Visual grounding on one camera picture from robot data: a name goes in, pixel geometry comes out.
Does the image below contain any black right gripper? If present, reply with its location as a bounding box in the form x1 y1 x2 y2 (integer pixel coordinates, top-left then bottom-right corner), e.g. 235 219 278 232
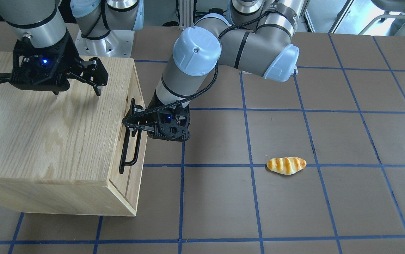
8 35 109 96

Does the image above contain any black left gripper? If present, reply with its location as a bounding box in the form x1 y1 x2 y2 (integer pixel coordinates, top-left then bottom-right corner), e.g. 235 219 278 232
127 104 190 142

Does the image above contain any black drawer handle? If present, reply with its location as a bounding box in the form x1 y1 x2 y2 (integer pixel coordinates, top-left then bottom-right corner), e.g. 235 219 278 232
119 98 145 174

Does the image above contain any wooden drawer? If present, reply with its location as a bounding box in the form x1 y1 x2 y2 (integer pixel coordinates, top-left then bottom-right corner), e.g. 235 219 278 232
109 59 147 217

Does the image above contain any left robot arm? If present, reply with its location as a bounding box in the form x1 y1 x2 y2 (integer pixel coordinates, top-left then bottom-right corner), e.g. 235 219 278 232
122 0 308 141

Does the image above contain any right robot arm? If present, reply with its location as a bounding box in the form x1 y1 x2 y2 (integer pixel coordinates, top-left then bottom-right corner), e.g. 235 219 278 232
0 0 144 96

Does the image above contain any wooden drawer cabinet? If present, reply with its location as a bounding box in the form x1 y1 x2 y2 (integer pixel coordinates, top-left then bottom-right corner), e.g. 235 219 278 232
0 57 147 216

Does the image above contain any toy bread roll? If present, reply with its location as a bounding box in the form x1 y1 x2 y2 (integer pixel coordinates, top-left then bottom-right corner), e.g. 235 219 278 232
266 157 307 175

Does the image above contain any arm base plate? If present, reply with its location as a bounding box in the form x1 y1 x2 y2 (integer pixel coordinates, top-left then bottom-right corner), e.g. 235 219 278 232
75 30 135 58

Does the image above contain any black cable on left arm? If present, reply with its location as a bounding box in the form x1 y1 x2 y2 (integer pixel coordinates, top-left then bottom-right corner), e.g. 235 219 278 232
122 11 284 129

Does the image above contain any aluminium frame post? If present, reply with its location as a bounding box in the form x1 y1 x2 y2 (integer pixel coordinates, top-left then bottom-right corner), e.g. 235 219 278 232
178 0 195 31

